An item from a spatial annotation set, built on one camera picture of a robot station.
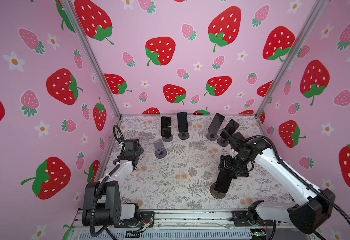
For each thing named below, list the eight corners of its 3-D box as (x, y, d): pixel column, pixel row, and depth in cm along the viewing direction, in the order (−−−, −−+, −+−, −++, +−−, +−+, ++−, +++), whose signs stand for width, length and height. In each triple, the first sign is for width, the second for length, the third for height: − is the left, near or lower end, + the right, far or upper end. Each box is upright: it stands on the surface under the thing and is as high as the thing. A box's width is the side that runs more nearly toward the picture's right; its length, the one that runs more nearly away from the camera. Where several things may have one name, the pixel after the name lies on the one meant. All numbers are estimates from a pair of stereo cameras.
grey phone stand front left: (157, 160, 98) (154, 152, 90) (153, 150, 103) (150, 142, 95) (166, 156, 99) (165, 148, 92) (162, 147, 104) (160, 138, 97)
